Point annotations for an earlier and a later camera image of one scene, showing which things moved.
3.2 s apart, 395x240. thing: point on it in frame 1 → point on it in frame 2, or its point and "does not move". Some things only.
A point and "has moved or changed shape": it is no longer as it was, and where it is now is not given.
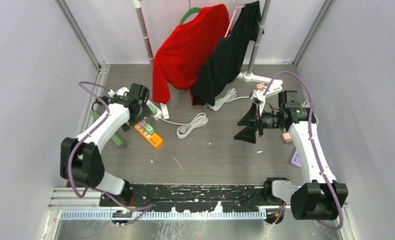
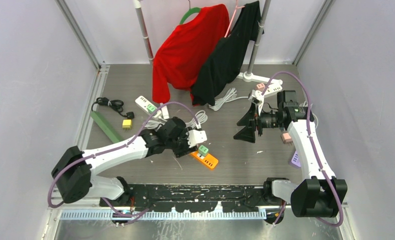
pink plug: x=287 y=138 does not move
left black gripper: x=145 y=113 → x=185 y=149
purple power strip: x=296 y=159 does not move
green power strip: x=116 y=138 does not move
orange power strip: x=154 y=139 has moved or changed shape
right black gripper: x=254 y=121 does not move
